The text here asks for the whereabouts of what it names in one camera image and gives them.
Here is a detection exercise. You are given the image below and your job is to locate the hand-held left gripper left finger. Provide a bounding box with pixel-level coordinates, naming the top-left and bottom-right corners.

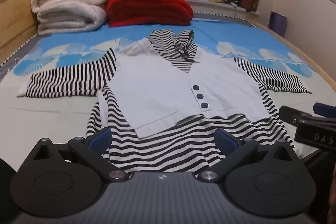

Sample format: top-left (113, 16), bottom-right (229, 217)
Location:
top-left (31, 127), bottom-right (129, 183)

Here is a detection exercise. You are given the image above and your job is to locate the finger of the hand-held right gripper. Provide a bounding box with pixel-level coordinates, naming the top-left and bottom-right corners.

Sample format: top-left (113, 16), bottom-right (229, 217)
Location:
top-left (313, 102), bottom-right (336, 116)
top-left (279, 106), bottom-right (313, 125)

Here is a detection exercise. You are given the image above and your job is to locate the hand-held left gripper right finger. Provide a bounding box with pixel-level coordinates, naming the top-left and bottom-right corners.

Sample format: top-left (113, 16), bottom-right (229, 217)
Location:
top-left (198, 128), bottom-right (303, 183)

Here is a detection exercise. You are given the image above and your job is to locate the striped and white small garment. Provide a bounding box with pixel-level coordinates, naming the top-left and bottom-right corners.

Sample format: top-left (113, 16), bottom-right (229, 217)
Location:
top-left (17, 29), bottom-right (313, 174)

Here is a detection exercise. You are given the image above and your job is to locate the blue white patterned bed sheet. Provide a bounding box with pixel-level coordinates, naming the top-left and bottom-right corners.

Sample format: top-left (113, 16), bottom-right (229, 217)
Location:
top-left (0, 17), bottom-right (336, 161)

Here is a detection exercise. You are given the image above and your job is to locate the purple bag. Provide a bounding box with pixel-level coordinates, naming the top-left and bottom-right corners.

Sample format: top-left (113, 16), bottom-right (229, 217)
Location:
top-left (269, 11), bottom-right (288, 37)

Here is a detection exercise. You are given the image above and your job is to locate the fluffy cream folded blanket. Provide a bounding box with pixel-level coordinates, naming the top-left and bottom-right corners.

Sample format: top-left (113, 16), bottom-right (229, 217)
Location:
top-left (37, 0), bottom-right (108, 36)

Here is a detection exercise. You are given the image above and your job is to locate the white window sill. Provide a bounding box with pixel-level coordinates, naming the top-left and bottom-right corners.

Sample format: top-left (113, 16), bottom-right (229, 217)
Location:
top-left (183, 0), bottom-right (261, 18)

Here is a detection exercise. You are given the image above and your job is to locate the red folded blanket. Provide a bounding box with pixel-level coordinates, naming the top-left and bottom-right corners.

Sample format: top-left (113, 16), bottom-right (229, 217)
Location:
top-left (106, 0), bottom-right (194, 28)

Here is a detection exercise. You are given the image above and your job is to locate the wooden headboard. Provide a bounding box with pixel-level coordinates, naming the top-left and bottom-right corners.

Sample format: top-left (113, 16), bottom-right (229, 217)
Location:
top-left (0, 0), bottom-right (50, 58)

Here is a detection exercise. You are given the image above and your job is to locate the wooden bed frame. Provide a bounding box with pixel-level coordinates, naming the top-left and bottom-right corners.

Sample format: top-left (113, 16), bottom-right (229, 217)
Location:
top-left (245, 18), bottom-right (336, 98)

